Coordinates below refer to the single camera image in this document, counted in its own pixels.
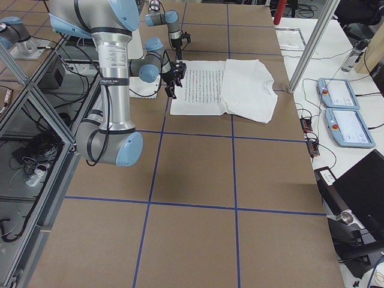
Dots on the white long-sleeve printed shirt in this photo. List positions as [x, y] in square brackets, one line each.
[237, 87]

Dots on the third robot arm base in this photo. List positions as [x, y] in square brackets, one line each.
[18, 41]

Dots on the red cylinder object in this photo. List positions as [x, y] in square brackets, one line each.
[279, 11]

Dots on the clear plastic sheet sleeve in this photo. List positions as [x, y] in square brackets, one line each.
[290, 39]

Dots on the upper orange circuit board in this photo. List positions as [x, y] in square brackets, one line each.
[306, 124]

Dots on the orange circuit board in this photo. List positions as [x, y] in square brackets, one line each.
[313, 147]
[306, 124]

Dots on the lower orange circuit board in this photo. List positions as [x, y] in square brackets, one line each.
[313, 147]

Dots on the upper blue teach pendant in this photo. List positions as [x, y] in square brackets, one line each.
[337, 93]

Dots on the blue teach pendant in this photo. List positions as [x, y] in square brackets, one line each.
[337, 93]
[348, 128]

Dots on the white power strip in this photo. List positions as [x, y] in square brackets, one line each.
[36, 177]

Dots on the lower blue teach pendant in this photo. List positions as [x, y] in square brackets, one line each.
[348, 128]

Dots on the black monitor on stand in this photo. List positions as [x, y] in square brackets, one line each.
[356, 202]

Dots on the grey box under frame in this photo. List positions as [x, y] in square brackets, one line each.
[54, 76]

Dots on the aluminium frame post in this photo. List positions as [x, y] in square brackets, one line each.
[315, 37]

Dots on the aluminium side frame rail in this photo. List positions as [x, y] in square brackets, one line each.
[38, 129]

